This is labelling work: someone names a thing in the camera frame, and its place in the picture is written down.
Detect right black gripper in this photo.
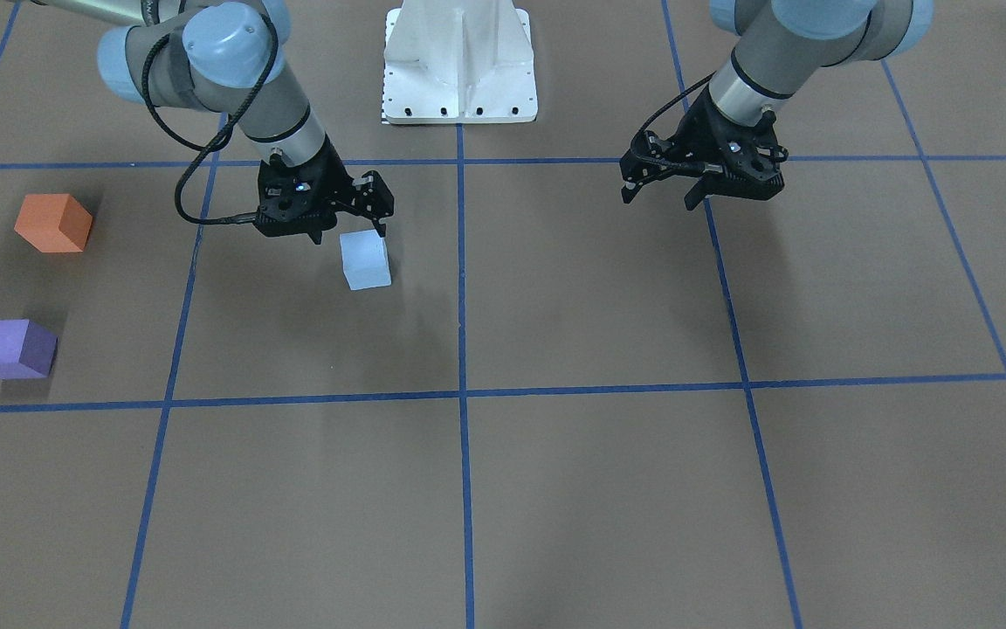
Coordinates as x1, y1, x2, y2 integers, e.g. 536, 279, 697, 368
254, 139, 395, 245

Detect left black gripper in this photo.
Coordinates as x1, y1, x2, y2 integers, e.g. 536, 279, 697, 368
620, 89, 789, 211

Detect light blue foam block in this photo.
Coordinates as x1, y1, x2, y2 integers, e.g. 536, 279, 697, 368
339, 230, 392, 291

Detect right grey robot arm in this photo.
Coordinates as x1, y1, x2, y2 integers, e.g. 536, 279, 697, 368
53, 1, 394, 243

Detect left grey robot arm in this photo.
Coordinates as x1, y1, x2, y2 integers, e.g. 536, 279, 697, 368
619, 1, 934, 210

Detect orange foam block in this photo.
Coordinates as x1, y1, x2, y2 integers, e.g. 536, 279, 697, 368
13, 194, 94, 253

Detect purple foam block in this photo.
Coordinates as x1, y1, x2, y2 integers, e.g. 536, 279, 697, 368
0, 319, 59, 381

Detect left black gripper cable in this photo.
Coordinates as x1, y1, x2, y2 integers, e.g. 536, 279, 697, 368
630, 72, 717, 176

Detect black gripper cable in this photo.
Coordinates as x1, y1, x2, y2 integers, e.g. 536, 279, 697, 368
141, 0, 281, 227
630, 72, 717, 176

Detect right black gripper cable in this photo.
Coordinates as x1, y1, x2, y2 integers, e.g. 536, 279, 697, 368
141, 0, 281, 227

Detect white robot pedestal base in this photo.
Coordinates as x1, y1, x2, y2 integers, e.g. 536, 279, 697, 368
381, 1, 539, 125

